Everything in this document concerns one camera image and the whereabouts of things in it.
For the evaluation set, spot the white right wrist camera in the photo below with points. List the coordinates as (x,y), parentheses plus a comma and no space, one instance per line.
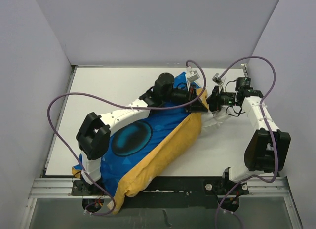
(219,80)

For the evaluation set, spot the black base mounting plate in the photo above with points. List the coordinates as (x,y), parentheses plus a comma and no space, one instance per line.
(175,193)

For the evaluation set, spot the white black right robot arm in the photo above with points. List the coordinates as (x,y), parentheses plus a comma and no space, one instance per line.
(268,147)

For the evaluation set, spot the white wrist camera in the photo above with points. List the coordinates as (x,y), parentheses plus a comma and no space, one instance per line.
(191,76)
(219,80)

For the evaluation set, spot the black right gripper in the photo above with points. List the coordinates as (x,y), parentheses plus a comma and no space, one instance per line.
(214,100)

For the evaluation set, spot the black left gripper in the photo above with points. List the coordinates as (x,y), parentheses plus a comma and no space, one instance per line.
(197,106)

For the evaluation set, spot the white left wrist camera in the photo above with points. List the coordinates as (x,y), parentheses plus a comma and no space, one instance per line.
(191,76)

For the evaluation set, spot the blue yellow Mickey pillowcase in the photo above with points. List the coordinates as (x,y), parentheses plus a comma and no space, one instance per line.
(141,151)

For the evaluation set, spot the aluminium frame rail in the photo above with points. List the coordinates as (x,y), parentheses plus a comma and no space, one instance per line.
(62,188)

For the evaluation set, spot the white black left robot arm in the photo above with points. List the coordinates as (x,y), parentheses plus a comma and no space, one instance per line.
(96,130)

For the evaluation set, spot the white pillow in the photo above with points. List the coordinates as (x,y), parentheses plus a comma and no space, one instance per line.
(211,120)

